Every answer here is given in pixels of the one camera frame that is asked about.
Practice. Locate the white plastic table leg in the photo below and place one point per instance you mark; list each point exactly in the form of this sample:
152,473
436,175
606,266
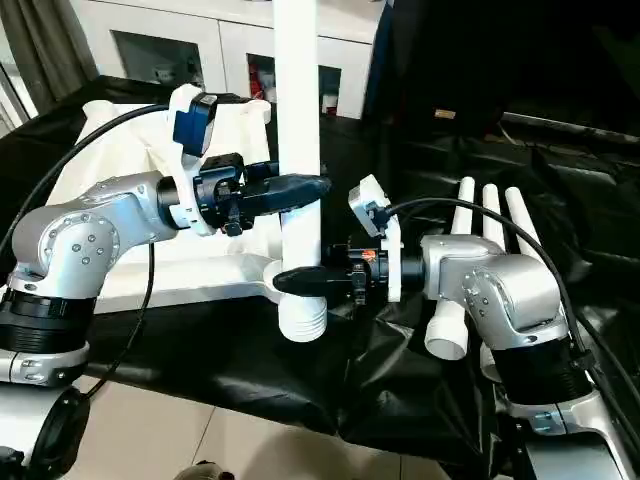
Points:
298,100
445,335
520,220
491,210

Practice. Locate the white plastic table top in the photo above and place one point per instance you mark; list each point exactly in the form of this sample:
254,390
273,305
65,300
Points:
110,150

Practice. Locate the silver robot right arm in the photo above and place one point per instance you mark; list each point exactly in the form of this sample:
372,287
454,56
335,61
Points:
500,290

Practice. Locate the white glass-door cabinet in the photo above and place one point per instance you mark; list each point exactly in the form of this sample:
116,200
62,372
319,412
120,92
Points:
230,40

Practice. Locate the black work mat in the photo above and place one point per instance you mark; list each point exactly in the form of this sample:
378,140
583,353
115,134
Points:
200,360

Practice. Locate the grey curtain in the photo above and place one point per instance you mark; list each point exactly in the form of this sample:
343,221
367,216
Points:
40,40

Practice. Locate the black backdrop cloth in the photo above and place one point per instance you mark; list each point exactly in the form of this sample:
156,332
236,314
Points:
520,50

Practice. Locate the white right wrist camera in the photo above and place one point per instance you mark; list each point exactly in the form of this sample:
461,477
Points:
365,205

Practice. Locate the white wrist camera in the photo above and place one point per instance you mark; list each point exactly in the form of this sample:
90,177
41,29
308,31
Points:
192,125
365,205

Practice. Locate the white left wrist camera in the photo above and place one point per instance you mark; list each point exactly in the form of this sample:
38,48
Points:
192,125

